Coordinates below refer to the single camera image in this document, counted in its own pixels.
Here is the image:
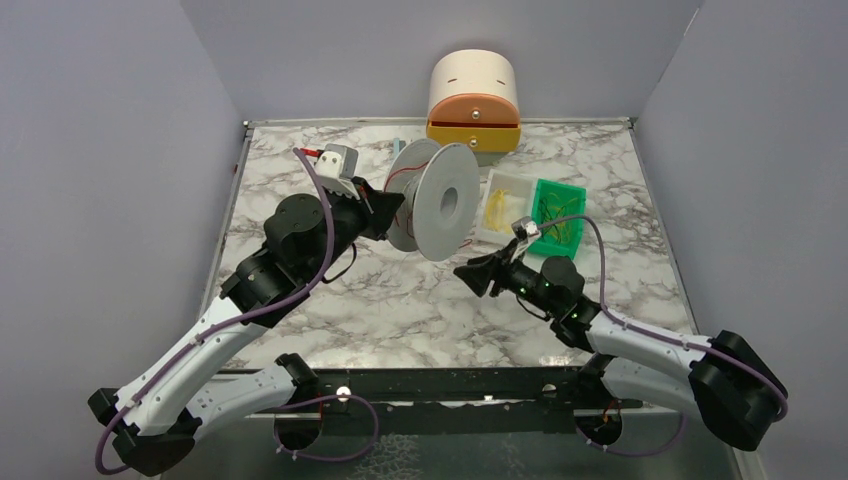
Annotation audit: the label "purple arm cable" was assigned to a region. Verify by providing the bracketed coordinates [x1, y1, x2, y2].
[93, 148, 337, 477]
[537, 214, 791, 423]

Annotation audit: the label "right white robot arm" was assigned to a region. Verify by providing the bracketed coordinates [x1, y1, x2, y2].
[453, 242, 788, 451]

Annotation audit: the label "yellow and black cables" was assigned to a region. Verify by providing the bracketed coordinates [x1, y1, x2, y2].
[536, 195, 581, 248]

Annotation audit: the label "white plastic bin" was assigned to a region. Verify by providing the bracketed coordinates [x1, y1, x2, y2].
[474, 169, 538, 245]

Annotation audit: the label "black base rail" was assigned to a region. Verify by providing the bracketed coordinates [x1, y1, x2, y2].
[254, 366, 619, 442]

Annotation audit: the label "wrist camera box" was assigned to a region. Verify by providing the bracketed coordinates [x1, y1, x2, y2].
[314, 143, 359, 198]
[511, 216, 541, 253]

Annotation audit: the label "white plastic cable spool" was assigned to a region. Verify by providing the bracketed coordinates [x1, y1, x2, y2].
[384, 138, 481, 262]

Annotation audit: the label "cream mini drawer cabinet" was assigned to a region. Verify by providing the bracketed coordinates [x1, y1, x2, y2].
[426, 49, 521, 167]

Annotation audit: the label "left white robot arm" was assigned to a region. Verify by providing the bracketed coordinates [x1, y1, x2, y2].
[88, 178, 405, 476]

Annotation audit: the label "yellow cable in white bin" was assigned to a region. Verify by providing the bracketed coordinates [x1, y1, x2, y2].
[485, 188, 513, 230]

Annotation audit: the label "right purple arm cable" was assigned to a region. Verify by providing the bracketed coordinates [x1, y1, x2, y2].
[537, 214, 791, 423]

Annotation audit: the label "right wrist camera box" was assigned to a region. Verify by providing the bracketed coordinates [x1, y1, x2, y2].
[511, 216, 541, 253]

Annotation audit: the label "green plastic bin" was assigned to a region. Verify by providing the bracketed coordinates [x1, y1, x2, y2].
[528, 177, 588, 260]

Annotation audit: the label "red cable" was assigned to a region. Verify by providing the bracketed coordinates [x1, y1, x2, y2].
[384, 162, 475, 250]

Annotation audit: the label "aluminium table frame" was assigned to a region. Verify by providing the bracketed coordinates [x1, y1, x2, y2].
[152, 119, 750, 480]

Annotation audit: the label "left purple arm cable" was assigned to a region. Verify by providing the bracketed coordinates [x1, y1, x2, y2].
[93, 148, 337, 477]

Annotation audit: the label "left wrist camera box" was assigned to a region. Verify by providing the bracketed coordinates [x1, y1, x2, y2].
[314, 143, 359, 198]

